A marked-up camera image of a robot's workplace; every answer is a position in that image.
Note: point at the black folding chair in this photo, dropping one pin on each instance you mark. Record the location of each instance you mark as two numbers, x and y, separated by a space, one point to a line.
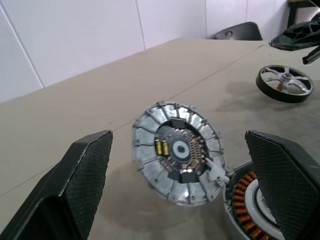
240 31

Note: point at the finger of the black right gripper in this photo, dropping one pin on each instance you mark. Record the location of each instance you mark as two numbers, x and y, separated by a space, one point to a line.
292 37
311 56

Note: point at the black metal furniture frame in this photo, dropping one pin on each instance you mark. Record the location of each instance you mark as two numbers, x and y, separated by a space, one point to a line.
290 12

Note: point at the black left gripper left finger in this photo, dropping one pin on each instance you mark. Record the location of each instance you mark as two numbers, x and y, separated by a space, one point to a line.
75 180

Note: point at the silver motor cover with board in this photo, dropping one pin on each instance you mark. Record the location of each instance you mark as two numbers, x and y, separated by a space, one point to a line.
147 140

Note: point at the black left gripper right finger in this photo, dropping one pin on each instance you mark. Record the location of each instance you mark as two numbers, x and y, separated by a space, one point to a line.
287 180

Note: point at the motor stator with copper windings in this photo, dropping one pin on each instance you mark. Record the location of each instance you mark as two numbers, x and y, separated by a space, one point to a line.
240 195

